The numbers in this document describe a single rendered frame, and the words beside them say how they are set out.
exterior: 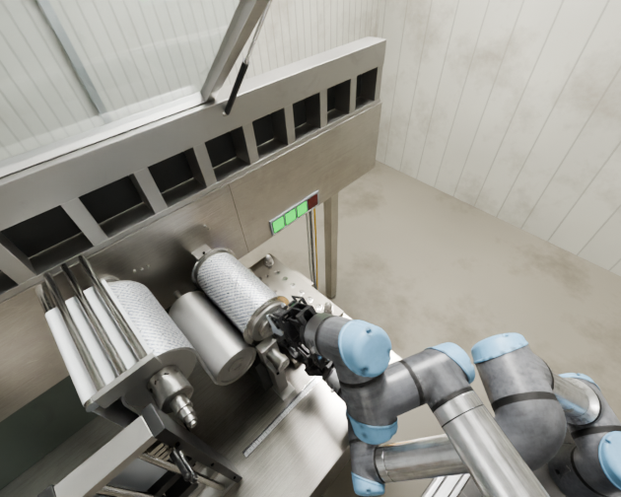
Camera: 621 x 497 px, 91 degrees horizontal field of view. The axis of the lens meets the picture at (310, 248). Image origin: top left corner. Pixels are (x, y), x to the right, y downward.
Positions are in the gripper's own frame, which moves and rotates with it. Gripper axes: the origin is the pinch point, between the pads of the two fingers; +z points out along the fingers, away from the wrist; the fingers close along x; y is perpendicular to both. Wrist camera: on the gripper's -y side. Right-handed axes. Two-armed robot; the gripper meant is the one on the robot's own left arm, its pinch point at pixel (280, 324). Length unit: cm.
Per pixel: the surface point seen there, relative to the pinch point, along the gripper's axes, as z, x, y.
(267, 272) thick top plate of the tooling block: 40.7, -18.0, 2.4
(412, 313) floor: 83, -107, -96
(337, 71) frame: 7, -62, 50
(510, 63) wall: 36, -251, 20
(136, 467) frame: -8.6, 35.9, 1.2
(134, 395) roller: -1.3, 31.1, 9.1
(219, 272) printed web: 14.1, 2.3, 17.0
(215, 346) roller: 9.4, 14.2, 3.0
